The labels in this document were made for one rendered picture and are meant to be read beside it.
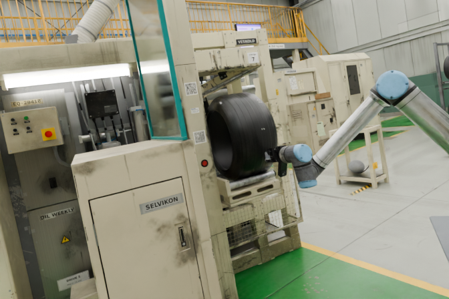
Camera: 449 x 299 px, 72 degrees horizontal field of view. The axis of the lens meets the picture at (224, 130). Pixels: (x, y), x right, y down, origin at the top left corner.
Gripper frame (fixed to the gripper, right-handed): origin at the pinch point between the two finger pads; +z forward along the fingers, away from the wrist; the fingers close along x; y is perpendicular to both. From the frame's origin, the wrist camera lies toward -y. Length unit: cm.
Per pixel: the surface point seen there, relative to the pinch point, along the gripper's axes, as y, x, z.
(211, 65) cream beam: 71, 6, 35
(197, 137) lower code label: 22.3, 34.3, 14.5
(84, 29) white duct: 100, 82, 33
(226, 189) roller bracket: -10.8, 26.6, 7.6
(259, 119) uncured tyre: 24.4, 1.0, -3.7
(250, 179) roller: -9.6, 8.4, 10.8
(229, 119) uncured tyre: 28.2, 17.1, 2.1
